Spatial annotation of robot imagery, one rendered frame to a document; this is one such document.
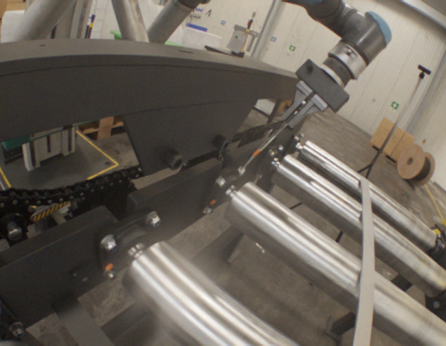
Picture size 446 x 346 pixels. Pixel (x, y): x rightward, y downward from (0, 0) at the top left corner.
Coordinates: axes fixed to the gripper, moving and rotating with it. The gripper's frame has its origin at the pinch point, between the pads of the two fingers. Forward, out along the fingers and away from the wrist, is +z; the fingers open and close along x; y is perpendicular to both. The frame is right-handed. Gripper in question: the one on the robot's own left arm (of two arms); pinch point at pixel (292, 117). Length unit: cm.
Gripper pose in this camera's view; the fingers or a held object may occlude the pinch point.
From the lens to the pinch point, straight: 58.3
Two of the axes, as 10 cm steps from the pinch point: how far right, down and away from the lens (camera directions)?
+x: 6.2, 7.5, -2.4
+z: -6.4, 6.6, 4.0
